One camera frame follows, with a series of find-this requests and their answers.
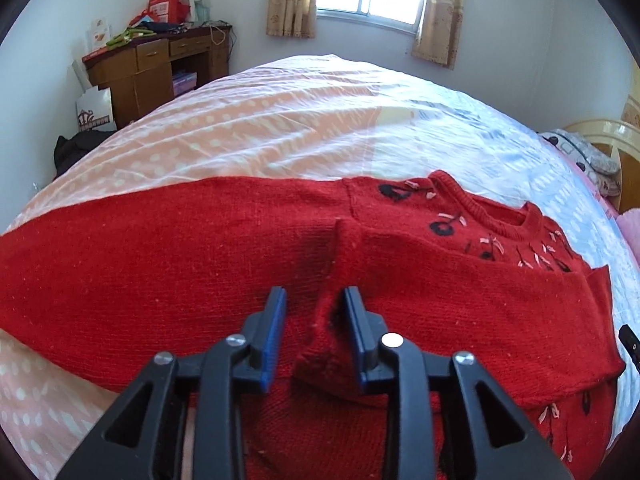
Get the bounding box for pink blanket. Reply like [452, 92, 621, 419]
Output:
[615, 207, 640, 248]

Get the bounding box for red gift bag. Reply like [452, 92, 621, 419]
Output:
[129, 0, 193, 28]

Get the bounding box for purple box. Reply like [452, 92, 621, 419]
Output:
[171, 71, 199, 97]

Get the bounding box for cream wooden headboard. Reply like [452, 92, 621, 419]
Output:
[562, 119, 640, 216]

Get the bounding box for dark blue cloth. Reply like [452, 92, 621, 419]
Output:
[137, 20, 186, 37]

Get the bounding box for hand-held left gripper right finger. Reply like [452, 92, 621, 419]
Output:
[341, 286, 573, 480]

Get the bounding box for white paper bag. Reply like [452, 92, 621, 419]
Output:
[75, 85, 117, 133]

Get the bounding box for brown wooden desk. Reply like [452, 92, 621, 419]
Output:
[81, 25, 232, 128]

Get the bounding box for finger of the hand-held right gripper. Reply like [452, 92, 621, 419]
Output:
[618, 325, 640, 363]

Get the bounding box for red knit sweater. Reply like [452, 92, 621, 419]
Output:
[0, 170, 628, 480]

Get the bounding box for black bag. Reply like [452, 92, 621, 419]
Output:
[52, 130, 113, 181]

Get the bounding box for grey patterned pillow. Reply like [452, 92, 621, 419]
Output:
[537, 129, 621, 198]

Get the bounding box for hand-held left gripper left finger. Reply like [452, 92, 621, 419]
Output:
[55, 286, 288, 480]

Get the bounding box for green clothes hangers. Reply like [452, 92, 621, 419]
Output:
[105, 27, 158, 51]

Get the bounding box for white printed box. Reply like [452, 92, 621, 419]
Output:
[84, 17, 113, 53]

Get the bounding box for bed with dotted sheet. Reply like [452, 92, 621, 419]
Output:
[0, 54, 640, 480]

